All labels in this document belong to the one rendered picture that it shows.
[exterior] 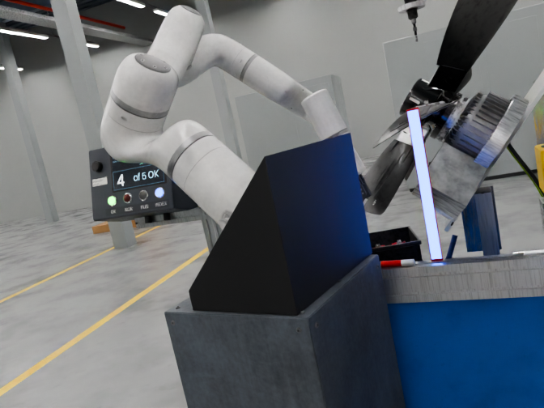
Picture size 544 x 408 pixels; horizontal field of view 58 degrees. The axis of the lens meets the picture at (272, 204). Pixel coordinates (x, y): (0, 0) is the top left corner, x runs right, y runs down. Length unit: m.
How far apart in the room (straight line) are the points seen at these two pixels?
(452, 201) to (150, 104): 0.78
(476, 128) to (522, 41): 5.70
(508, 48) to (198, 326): 6.46
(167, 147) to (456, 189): 0.75
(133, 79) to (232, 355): 0.53
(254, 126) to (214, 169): 8.11
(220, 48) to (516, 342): 1.05
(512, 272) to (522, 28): 6.11
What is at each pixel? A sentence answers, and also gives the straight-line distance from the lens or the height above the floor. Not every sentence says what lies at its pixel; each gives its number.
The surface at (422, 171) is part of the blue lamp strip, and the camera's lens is 1.08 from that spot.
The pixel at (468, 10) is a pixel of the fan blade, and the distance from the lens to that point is 1.40.
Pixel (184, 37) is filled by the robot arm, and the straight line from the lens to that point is 1.31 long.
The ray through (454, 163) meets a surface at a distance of 1.38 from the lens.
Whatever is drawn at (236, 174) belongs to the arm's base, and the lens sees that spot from 0.88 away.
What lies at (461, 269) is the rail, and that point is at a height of 0.85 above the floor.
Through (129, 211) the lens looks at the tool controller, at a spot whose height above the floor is 1.08.
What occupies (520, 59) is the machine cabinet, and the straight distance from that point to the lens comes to 7.06.
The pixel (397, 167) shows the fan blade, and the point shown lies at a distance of 1.45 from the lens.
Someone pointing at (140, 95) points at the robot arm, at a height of 1.32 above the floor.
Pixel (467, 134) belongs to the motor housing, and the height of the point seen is 1.09.
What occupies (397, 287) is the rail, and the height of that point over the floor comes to 0.82.
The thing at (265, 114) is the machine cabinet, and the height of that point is 1.53.
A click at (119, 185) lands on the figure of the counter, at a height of 1.15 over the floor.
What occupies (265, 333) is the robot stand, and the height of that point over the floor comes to 0.90.
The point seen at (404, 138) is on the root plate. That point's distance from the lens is 1.51.
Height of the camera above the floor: 1.20
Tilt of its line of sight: 8 degrees down
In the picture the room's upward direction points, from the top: 12 degrees counter-clockwise
